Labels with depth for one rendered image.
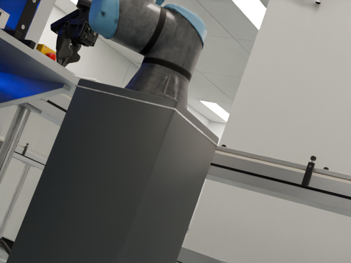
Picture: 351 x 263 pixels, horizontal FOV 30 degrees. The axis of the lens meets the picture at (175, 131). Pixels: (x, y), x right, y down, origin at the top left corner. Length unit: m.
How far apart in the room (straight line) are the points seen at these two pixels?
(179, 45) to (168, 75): 0.07
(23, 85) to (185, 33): 0.75
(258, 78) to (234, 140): 0.34
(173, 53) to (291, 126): 1.79
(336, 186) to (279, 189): 0.21
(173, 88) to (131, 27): 0.16
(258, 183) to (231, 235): 0.74
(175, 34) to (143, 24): 0.08
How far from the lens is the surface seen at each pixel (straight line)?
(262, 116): 3.24
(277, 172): 2.40
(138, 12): 1.41
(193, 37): 1.45
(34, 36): 2.28
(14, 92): 2.07
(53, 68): 1.81
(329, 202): 2.30
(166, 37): 1.42
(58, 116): 2.55
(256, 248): 3.05
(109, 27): 1.41
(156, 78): 1.40
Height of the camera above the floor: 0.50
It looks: 10 degrees up
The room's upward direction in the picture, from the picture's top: 20 degrees clockwise
